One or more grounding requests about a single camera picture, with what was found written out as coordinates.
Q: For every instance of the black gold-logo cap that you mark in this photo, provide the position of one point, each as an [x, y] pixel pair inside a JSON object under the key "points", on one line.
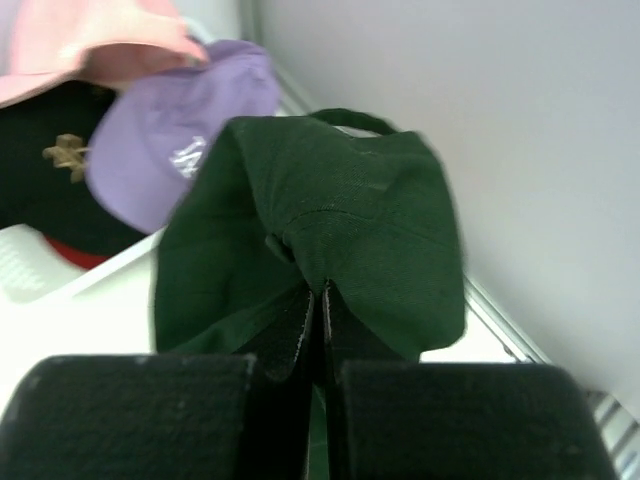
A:
{"points": [[43, 145]]}

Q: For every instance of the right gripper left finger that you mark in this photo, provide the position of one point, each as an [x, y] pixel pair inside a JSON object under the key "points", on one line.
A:
{"points": [[169, 416]]}

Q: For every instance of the pink baseball cap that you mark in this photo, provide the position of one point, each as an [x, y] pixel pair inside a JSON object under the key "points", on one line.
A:
{"points": [[109, 43]]}

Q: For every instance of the white plastic basket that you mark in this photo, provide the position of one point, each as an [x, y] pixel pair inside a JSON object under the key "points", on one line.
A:
{"points": [[30, 270]]}

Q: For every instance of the purple LA baseball cap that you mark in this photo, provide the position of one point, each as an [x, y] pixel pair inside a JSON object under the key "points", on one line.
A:
{"points": [[147, 149]]}

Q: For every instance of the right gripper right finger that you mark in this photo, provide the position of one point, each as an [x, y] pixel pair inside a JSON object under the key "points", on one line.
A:
{"points": [[388, 418]]}

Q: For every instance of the dark green NY cap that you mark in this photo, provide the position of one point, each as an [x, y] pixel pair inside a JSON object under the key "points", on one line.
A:
{"points": [[336, 196]]}

